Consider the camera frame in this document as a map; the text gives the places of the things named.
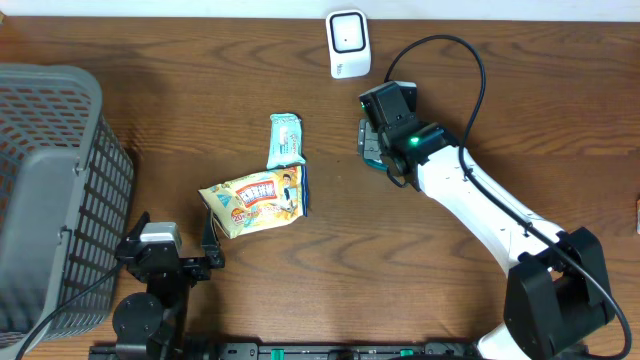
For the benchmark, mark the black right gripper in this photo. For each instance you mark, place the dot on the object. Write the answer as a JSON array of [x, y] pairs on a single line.
[[367, 121]]

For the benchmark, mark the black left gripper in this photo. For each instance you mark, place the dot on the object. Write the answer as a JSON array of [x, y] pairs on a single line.
[[195, 271]]

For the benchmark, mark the yellow snack bag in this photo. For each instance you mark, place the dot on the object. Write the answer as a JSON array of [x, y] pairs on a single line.
[[259, 201]]

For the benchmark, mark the green wet wipes pack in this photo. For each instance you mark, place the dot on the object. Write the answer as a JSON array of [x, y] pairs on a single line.
[[285, 141]]

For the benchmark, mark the blue mouthwash bottle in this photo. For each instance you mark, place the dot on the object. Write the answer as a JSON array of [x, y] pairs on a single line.
[[373, 160]]

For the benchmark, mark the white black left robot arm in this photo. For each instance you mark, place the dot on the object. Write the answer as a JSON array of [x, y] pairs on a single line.
[[150, 324]]

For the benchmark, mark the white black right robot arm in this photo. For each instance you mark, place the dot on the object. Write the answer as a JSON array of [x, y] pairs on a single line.
[[557, 281]]

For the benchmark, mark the white barcode scanner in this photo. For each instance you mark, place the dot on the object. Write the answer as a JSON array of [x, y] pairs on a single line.
[[348, 44]]

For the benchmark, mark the grey plastic shopping basket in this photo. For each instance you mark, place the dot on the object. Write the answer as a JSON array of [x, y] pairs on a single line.
[[66, 191]]

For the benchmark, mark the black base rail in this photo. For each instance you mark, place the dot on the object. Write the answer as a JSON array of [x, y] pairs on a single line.
[[205, 350]]

